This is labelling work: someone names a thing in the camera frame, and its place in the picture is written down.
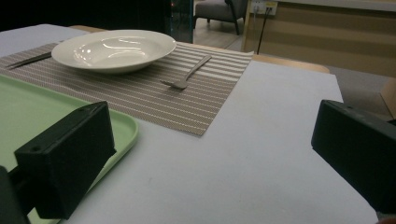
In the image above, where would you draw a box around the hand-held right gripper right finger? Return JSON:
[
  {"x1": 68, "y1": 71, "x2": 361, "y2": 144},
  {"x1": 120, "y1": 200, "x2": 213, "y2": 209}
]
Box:
[{"x1": 311, "y1": 99, "x2": 396, "y2": 215}]

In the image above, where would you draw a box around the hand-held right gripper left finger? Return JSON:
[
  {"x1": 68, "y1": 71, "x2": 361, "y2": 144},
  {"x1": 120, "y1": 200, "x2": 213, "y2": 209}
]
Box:
[{"x1": 14, "y1": 101, "x2": 118, "y2": 220}]

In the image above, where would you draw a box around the green tray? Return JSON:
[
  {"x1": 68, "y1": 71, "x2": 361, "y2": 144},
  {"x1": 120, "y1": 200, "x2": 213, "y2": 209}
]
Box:
[{"x1": 0, "y1": 74, "x2": 140, "y2": 224}]

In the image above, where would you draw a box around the metal knife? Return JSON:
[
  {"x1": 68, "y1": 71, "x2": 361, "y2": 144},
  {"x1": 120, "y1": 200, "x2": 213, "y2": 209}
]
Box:
[{"x1": 6, "y1": 51, "x2": 53, "y2": 70}]

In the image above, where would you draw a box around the white deep plate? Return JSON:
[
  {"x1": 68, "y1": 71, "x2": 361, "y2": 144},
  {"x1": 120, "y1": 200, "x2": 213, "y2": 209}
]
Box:
[{"x1": 50, "y1": 29, "x2": 177, "y2": 75}]

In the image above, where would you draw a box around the metal fork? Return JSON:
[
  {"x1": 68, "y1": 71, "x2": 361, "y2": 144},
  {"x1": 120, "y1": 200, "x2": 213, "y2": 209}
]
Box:
[{"x1": 160, "y1": 54, "x2": 213, "y2": 91}]

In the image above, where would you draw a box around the striped woven placemat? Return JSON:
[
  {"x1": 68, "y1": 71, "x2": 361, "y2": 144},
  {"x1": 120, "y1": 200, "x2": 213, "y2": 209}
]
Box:
[{"x1": 0, "y1": 41, "x2": 255, "y2": 137}]

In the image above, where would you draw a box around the light wooden cabinet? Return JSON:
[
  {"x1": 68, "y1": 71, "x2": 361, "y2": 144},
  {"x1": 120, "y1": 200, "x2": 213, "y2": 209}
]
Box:
[{"x1": 241, "y1": 0, "x2": 396, "y2": 78}]

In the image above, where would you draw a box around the dark cabinet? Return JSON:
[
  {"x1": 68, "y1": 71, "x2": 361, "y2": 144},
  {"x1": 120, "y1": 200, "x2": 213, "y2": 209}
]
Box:
[{"x1": 163, "y1": 0, "x2": 194, "y2": 44}]

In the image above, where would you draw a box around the grey armchair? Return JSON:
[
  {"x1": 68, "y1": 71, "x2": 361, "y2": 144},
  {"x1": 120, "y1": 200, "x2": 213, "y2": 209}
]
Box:
[{"x1": 193, "y1": 0, "x2": 250, "y2": 35}]

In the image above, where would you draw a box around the black hanging cable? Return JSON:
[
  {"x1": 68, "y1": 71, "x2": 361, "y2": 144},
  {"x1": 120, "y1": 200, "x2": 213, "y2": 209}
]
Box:
[{"x1": 255, "y1": 7, "x2": 273, "y2": 55}]

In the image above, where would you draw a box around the white wall socket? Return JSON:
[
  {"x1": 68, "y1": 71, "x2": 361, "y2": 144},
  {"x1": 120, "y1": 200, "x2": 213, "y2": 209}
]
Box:
[{"x1": 250, "y1": 0, "x2": 278, "y2": 16}]

